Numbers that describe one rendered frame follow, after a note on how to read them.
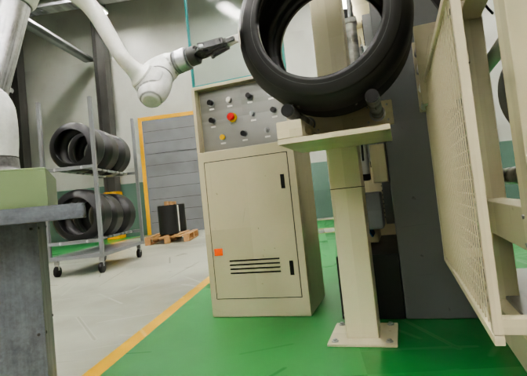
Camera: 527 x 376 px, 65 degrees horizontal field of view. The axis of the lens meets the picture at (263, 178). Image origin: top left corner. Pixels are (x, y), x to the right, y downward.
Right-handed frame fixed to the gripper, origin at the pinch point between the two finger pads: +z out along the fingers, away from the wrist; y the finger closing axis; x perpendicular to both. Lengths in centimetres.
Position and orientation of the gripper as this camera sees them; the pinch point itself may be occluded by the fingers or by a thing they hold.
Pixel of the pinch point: (235, 38)
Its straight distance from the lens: 165.6
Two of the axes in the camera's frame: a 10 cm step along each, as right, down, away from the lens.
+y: 3.1, 0.1, 9.5
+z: 9.2, -2.6, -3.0
